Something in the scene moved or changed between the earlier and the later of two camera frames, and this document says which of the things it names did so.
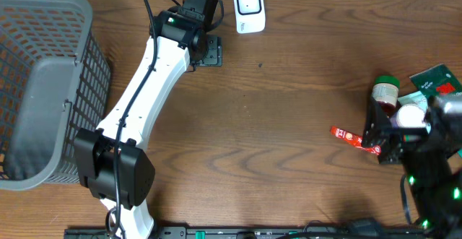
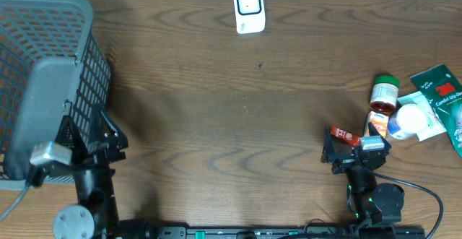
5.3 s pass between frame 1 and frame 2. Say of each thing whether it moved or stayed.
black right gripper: moved
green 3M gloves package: stayed
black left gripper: moved
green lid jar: stayed
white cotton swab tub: stayed
